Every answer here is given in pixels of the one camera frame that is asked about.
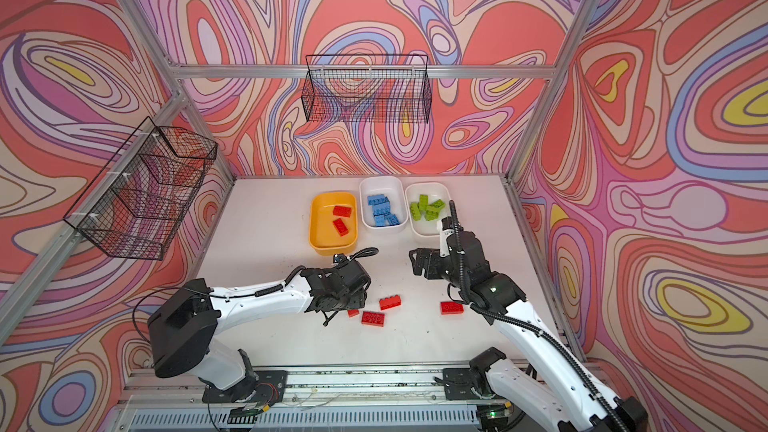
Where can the black wire basket back wall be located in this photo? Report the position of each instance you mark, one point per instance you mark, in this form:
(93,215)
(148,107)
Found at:
(367,88)

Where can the yellow plastic bin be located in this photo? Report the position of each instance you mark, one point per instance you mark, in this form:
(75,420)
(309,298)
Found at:
(323,237)

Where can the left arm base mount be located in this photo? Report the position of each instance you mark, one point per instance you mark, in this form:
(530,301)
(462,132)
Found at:
(255,394)

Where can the aluminium rail at front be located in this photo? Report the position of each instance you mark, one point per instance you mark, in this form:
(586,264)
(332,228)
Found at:
(356,398)

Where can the white right plastic bin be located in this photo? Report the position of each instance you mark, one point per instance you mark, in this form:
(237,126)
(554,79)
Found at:
(422,228)

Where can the white middle plastic bin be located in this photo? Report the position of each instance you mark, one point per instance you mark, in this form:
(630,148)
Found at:
(393,189)

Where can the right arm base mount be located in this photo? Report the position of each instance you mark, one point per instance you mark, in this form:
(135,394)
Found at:
(463,384)

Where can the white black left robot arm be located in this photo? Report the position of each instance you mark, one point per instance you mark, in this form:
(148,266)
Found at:
(182,332)

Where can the black wire basket wall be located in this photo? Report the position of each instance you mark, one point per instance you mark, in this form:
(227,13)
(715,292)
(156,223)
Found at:
(367,88)
(158,172)

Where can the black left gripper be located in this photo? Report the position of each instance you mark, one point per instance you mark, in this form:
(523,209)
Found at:
(360,300)

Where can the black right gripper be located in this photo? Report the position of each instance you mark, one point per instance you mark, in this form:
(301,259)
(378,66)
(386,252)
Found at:
(433,258)

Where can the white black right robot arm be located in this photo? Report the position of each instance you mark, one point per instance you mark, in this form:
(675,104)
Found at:
(540,348)

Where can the white plastic bin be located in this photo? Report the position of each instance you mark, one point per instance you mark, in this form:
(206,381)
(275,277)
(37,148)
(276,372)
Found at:
(422,228)
(393,189)

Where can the black wire basket left wall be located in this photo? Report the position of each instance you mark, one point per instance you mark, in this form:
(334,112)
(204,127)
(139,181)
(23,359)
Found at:
(158,172)

